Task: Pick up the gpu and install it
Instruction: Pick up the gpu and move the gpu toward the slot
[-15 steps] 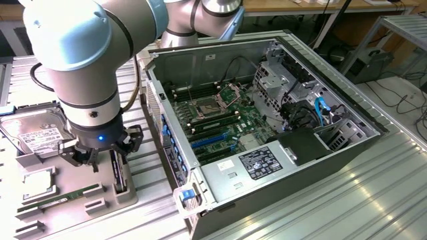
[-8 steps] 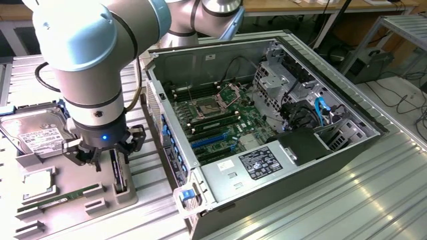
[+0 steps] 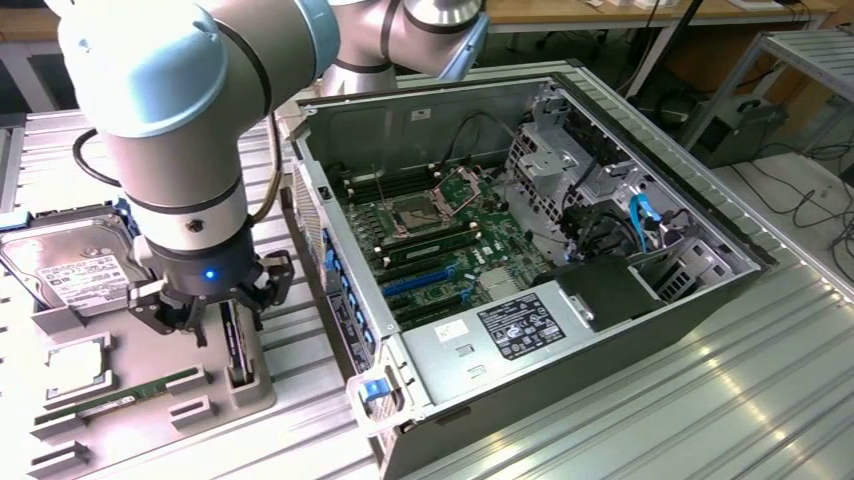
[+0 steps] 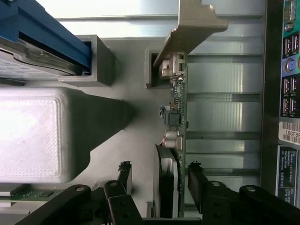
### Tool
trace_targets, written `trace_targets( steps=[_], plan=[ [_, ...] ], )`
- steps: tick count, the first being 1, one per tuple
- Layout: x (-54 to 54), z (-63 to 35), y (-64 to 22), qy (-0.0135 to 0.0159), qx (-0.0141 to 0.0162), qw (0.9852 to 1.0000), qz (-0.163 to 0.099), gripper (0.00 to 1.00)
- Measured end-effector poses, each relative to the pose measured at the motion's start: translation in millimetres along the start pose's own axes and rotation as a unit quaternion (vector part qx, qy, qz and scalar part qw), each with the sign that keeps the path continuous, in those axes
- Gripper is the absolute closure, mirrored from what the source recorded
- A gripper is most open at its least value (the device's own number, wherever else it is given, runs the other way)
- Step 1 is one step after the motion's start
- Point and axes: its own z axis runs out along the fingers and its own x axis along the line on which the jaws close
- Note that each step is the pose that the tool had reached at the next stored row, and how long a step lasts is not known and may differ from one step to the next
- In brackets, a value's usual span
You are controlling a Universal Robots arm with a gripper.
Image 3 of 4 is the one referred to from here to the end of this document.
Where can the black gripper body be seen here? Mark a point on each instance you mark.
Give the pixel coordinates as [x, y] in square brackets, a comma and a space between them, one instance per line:
[201, 270]

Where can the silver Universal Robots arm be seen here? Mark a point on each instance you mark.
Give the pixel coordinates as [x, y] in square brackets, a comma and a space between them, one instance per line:
[201, 125]

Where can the CPU chip with silver lid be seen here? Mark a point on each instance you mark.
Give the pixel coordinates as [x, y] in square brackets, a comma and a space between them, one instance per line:
[75, 367]

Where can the silver hard disk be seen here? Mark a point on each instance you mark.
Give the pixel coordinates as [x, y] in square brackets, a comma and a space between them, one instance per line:
[67, 260]

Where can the blue expansion slot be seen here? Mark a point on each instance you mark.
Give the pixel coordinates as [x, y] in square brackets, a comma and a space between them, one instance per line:
[416, 281]

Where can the grey parts rack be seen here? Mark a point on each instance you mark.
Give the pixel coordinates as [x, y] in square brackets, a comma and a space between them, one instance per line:
[134, 430]

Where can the installed green RAM stick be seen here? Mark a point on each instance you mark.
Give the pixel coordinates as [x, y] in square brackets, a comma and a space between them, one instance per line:
[428, 245]

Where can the CPU socket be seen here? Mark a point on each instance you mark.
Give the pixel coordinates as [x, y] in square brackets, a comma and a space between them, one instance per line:
[413, 215]

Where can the thin metal locking lever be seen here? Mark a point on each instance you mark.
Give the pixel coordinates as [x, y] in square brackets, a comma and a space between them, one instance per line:
[382, 187]

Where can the blue case latch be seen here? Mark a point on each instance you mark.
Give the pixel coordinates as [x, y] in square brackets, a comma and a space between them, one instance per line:
[374, 391]

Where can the green motherboard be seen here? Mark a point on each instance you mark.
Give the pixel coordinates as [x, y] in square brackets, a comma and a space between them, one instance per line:
[461, 250]

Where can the grey power supply unit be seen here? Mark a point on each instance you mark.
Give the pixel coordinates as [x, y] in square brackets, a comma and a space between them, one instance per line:
[481, 345]

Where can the metal socket cover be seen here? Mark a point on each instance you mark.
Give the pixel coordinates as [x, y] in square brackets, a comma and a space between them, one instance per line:
[460, 189]

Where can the silver chipset heatsink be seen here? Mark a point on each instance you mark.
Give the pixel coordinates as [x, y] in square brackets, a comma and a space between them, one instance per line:
[502, 282]

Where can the metal disk bay cage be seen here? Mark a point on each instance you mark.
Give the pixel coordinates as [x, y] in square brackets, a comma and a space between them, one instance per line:
[544, 175]

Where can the black plastic fan shroud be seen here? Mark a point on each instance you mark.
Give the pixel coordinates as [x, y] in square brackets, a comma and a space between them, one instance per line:
[604, 295]

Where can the open black PC case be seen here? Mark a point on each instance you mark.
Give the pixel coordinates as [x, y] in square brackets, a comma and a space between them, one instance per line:
[601, 400]

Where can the wooden desk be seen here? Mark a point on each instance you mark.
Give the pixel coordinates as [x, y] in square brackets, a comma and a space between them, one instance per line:
[601, 12]

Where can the dark grey floor unit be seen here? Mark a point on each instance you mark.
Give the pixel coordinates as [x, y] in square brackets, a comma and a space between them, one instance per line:
[737, 132]

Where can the grey metal slat rack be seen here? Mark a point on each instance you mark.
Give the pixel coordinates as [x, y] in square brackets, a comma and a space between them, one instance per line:
[808, 55]

